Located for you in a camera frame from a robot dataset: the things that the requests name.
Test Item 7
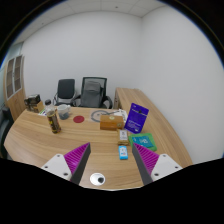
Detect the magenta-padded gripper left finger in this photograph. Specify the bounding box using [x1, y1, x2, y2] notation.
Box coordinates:
[41, 142, 92, 185]

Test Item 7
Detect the grey backpack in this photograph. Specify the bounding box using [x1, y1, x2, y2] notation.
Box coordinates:
[79, 80, 103, 108]

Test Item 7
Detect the dark printed carton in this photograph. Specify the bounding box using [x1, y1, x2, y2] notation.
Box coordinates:
[23, 94, 42, 113]

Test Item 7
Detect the brown cardboard box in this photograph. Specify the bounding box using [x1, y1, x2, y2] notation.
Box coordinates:
[35, 100, 45, 114]

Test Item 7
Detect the purple upright card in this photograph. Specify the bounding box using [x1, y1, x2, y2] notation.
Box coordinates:
[124, 102, 150, 135]

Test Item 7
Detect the small yellow box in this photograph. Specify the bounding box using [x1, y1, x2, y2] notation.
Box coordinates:
[117, 129, 130, 146]

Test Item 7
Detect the white sheet with ring print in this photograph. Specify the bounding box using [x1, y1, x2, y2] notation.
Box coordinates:
[89, 108, 128, 124]

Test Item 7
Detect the wooden shelf cabinet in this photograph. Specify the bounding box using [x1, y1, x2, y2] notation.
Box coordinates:
[3, 54, 27, 121]

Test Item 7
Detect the round silver cable grommet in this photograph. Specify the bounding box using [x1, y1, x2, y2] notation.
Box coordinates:
[89, 172, 106, 187]

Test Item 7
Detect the wooden side desk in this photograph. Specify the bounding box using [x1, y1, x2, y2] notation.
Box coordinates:
[113, 87, 194, 168]

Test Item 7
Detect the green flat package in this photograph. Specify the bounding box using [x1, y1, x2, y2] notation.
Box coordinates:
[128, 132, 158, 152]

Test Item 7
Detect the orange wooden box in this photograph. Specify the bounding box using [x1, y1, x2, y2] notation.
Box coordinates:
[99, 114, 126, 131]

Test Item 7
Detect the flat round red coaster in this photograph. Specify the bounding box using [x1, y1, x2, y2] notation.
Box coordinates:
[73, 114, 85, 124]

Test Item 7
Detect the black mesh-back office chair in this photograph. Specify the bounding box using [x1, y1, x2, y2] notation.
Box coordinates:
[71, 76, 114, 110]

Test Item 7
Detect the white mug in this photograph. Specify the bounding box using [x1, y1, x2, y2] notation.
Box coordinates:
[57, 103, 72, 121]

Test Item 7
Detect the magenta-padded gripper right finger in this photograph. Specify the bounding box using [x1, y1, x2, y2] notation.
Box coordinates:
[132, 143, 183, 186]

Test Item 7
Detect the clear black-capped drink bottle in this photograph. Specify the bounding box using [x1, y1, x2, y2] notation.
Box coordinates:
[44, 99, 62, 135]

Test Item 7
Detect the small blue box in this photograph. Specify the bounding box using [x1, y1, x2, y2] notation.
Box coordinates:
[118, 145, 129, 161]

